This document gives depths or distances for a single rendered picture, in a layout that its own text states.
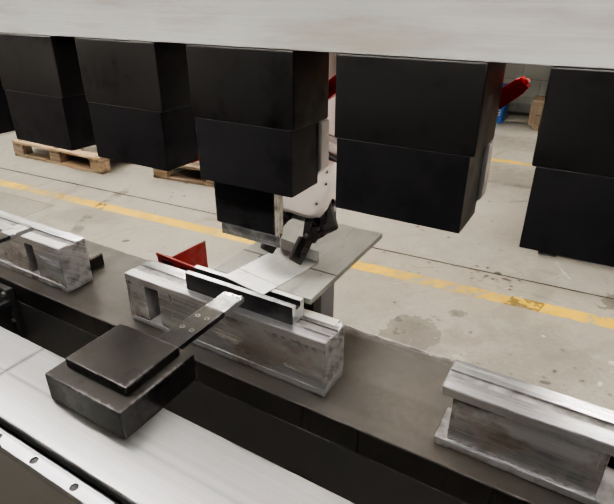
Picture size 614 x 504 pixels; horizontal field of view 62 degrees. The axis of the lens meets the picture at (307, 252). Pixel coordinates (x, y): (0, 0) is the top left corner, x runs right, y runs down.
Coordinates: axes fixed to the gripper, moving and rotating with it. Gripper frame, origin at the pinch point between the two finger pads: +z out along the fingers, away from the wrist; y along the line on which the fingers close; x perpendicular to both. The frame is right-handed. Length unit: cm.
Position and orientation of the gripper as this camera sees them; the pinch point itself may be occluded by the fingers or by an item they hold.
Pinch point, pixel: (284, 246)
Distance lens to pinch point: 82.3
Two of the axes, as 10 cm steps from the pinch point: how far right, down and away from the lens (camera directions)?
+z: -4.1, 9.1, -0.9
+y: 7.7, 2.9, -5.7
